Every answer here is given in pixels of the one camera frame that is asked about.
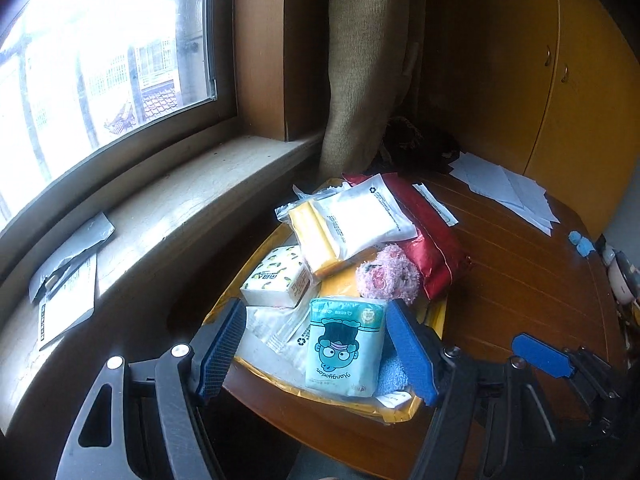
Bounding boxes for yellow wooden cabinet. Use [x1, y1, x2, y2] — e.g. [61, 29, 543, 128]
[425, 0, 640, 238]

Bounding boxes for grey mailer bag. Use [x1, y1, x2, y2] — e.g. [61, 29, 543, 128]
[29, 212, 116, 303]

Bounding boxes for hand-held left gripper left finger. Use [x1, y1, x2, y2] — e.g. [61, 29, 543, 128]
[55, 297, 248, 480]

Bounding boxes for gold snack packet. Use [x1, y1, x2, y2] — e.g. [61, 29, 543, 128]
[289, 197, 351, 278]

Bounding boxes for beige curtain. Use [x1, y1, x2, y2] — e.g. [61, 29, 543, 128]
[320, 0, 426, 178]

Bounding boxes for stone window sill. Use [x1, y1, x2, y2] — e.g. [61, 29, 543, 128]
[0, 132, 326, 411]

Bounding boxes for lemon print tissue pack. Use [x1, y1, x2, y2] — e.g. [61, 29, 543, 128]
[240, 245, 311, 308]

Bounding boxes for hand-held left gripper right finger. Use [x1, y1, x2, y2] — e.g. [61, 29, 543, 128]
[385, 299, 558, 480]

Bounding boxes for printed paper sheet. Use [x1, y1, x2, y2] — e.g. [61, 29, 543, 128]
[37, 252, 98, 351]

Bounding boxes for blue towel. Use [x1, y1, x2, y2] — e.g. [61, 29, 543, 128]
[372, 345, 416, 396]

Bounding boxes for pink plush toy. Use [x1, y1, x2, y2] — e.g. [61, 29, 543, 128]
[355, 244, 421, 306]

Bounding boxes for glass window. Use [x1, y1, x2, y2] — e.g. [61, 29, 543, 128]
[0, 0, 236, 233]

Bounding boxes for white plastic mailer bag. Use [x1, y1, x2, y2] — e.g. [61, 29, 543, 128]
[235, 305, 321, 391]

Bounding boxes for teal cartoon tissue pack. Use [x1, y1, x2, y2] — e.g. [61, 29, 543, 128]
[305, 297, 388, 398]

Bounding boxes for white paper sheets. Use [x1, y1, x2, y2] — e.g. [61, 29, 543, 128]
[447, 152, 561, 236]

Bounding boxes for white paper strip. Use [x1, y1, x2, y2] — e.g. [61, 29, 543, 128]
[412, 182, 458, 226]

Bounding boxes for dark fringed cloth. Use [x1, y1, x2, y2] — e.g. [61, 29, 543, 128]
[377, 117, 461, 173]

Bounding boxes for white zip bag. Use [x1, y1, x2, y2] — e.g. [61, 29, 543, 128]
[312, 174, 418, 261]

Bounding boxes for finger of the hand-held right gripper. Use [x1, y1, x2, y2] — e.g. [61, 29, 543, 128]
[511, 332, 628, 421]

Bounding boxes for red foil packet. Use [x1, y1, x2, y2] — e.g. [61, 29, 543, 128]
[342, 172, 473, 298]

